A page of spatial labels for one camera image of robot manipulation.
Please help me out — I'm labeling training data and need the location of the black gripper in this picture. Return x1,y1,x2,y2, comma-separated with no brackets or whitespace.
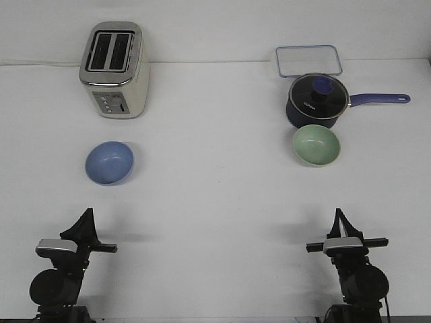
60,208,117,266
306,208,389,264

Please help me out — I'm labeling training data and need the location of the blue bowl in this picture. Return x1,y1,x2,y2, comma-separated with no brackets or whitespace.
85,141,135,186

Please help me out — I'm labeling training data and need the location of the green bowl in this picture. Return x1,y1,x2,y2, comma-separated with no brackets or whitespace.
292,124,341,168

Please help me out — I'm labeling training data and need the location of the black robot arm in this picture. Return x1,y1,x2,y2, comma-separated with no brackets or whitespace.
29,208,117,322
306,208,389,322

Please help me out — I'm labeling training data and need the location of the dark blue saucepan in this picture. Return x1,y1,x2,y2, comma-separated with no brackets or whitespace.
286,94,411,129

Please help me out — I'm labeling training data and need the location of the glass pot lid blue knob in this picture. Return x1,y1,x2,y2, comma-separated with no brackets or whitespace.
290,73,348,104

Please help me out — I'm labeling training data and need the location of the silver two-slot toaster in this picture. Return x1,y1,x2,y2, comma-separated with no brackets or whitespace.
79,22,151,119

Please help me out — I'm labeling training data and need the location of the clear plastic container lid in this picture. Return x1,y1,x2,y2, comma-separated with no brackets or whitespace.
275,44,343,78

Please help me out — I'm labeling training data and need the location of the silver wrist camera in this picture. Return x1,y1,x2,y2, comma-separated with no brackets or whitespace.
323,237,363,256
35,239,78,259

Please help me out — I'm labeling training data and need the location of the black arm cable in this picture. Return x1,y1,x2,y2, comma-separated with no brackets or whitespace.
379,292,391,320

